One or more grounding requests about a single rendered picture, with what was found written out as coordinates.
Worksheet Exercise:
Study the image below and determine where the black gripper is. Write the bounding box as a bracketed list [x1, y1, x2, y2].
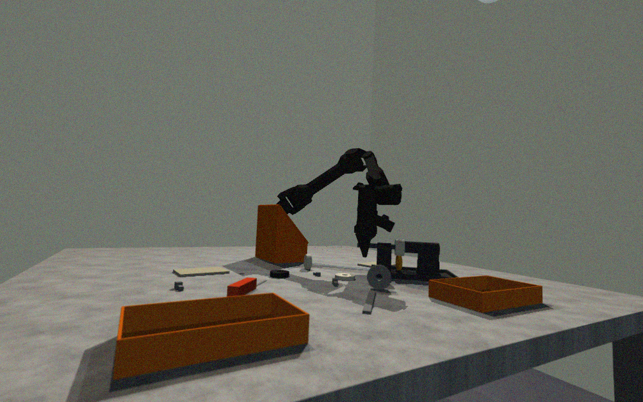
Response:
[354, 204, 377, 258]

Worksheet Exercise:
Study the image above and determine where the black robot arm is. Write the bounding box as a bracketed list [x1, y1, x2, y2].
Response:
[277, 148, 402, 232]

